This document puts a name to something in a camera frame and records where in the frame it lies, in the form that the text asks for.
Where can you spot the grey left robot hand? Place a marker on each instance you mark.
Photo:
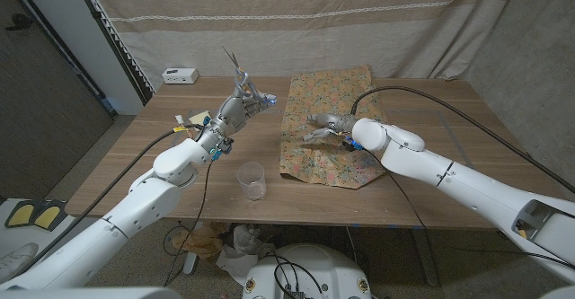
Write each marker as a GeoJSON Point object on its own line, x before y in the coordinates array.
{"type": "Point", "coordinates": [233, 115]}

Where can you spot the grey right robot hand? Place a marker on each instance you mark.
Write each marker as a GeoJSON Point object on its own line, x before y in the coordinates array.
{"type": "Point", "coordinates": [334, 121]}

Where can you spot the grey scissors with yellow grips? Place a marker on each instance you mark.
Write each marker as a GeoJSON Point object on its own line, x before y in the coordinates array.
{"type": "Point", "coordinates": [238, 69]}

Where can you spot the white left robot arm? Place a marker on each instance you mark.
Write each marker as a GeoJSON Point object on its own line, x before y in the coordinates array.
{"type": "Point", "coordinates": [112, 227]}

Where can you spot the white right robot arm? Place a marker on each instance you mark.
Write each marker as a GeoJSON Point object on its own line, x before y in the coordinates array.
{"type": "Point", "coordinates": [449, 178]}

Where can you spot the yellow sponge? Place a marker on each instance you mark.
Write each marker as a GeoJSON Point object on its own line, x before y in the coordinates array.
{"type": "Point", "coordinates": [200, 117]}

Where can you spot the clear plastic cup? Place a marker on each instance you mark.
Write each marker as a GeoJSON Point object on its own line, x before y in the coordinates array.
{"type": "Point", "coordinates": [251, 180]}

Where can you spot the crumpled brown paper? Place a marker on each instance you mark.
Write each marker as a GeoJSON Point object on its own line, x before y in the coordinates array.
{"type": "Point", "coordinates": [197, 241]}

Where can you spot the crumpled white paper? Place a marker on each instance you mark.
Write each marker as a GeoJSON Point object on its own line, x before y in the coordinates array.
{"type": "Point", "coordinates": [242, 249]}

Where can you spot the white power strip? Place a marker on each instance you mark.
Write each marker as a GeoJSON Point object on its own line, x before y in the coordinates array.
{"type": "Point", "coordinates": [179, 76]}

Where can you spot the beige striped curtain backdrop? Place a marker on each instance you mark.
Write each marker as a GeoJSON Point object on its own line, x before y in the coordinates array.
{"type": "Point", "coordinates": [292, 29]}

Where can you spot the black pole with zigzag strip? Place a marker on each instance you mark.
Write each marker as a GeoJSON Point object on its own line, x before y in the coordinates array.
{"type": "Point", "coordinates": [112, 34]}

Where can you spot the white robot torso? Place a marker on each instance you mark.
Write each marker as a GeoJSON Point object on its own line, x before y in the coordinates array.
{"type": "Point", "coordinates": [314, 267]}

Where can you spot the white table leg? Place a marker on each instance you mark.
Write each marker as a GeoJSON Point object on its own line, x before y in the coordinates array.
{"type": "Point", "coordinates": [191, 258]}

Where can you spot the grey table leg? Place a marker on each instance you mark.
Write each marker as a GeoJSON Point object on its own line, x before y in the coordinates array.
{"type": "Point", "coordinates": [424, 258]}

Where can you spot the yellow and black foot pedals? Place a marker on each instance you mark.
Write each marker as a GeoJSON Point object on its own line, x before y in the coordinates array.
{"type": "Point", "coordinates": [36, 214]}

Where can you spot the white floor platform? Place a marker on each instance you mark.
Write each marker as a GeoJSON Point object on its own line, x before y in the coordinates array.
{"type": "Point", "coordinates": [13, 236]}

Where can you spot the white shoe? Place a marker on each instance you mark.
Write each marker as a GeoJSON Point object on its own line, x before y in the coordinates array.
{"type": "Point", "coordinates": [13, 258]}

